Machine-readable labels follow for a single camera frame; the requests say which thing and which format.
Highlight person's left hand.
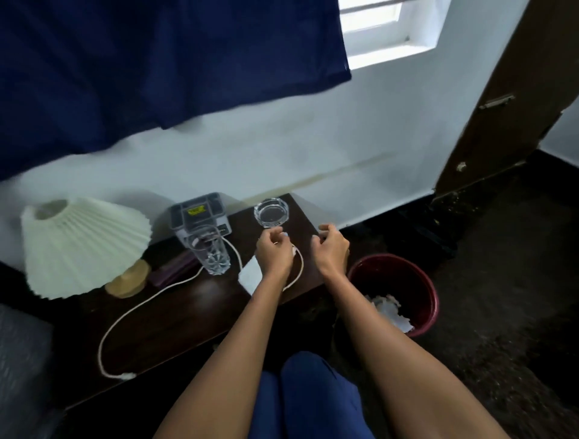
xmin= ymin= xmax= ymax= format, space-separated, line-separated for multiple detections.
xmin=255 ymin=226 xmax=297 ymax=284

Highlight person's right hand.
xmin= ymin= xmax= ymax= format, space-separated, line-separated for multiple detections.
xmin=310 ymin=223 xmax=352 ymax=279

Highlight person's left forearm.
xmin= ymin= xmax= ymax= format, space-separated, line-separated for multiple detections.
xmin=153 ymin=273 xmax=295 ymax=439

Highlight person's right forearm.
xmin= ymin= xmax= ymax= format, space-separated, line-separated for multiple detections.
xmin=319 ymin=267 xmax=512 ymax=439

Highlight round clear glass ashtray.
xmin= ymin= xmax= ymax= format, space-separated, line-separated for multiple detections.
xmin=253 ymin=197 xmax=290 ymax=229

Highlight white flat adapter block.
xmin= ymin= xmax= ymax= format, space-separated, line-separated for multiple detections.
xmin=238 ymin=255 xmax=265 ymax=297

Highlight clear cut glass tumbler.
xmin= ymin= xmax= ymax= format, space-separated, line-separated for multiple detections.
xmin=188 ymin=224 xmax=232 ymax=276

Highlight clear plastic box yellow label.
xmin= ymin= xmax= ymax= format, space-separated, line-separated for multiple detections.
xmin=168 ymin=192 xmax=233 ymax=248

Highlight dark red plastic bucket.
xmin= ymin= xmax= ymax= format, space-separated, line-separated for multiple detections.
xmin=347 ymin=254 xmax=440 ymax=338

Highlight purple flat pouch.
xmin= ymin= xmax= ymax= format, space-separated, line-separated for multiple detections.
xmin=149 ymin=249 xmax=201 ymax=289

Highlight crumpled white paper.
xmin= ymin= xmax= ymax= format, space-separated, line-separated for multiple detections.
xmin=365 ymin=294 xmax=415 ymax=335

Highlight person's legs in blue trousers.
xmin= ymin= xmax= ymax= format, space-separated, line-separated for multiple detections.
xmin=248 ymin=352 xmax=376 ymax=439

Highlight cream pleated shade table lamp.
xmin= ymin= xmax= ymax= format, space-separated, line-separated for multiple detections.
xmin=20 ymin=196 xmax=153 ymax=300

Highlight dark blue curtain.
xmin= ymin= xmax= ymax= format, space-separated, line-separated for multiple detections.
xmin=0 ymin=0 xmax=353 ymax=182

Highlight white framed window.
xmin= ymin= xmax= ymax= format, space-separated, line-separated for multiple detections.
xmin=338 ymin=0 xmax=453 ymax=71

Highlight metal door latch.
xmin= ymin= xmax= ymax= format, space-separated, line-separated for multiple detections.
xmin=479 ymin=93 xmax=516 ymax=111

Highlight brown wooden door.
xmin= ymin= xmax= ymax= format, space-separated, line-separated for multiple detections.
xmin=433 ymin=0 xmax=579 ymax=196

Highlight grey plastic wrapped bundle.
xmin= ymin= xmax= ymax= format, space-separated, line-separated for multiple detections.
xmin=0 ymin=302 xmax=62 ymax=439

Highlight white power cable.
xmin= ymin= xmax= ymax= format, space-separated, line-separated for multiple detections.
xmin=98 ymin=235 xmax=304 ymax=381

